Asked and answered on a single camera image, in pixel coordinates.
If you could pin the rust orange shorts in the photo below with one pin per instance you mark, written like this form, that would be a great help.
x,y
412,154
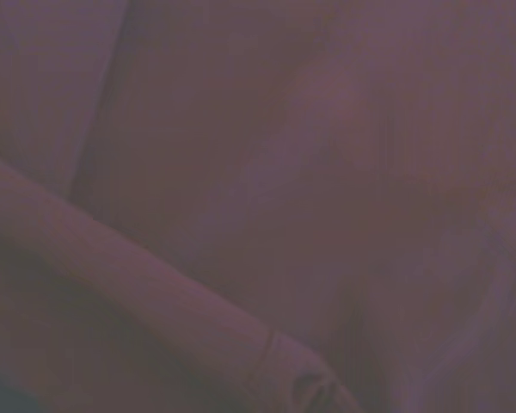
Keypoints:
x,y
258,193

